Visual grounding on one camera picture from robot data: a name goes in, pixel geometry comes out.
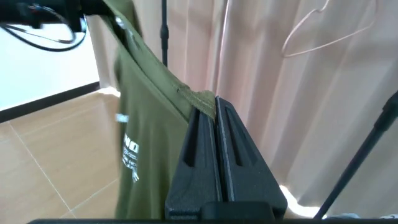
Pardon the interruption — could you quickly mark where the pink clothes hanger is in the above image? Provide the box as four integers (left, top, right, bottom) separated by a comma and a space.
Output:
280, 0, 379, 59

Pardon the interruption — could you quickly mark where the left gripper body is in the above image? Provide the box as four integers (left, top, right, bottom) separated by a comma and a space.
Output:
0, 0, 112, 32

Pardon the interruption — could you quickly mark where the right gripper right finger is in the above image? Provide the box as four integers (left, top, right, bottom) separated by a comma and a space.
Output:
214, 96, 289, 220

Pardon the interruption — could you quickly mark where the black cable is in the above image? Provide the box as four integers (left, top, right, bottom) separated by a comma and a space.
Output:
0, 18, 88, 53

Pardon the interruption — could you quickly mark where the black clothes rack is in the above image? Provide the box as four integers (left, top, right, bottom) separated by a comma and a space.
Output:
159, 0, 398, 220

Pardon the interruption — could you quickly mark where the green long-sleeved shirt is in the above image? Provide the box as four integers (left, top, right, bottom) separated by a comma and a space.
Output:
101, 0, 218, 220

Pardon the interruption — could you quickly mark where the beige curtain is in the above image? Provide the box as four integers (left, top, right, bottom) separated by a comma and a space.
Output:
86, 0, 398, 218

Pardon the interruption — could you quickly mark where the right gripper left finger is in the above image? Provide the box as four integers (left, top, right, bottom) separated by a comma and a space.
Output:
164, 106, 223, 220

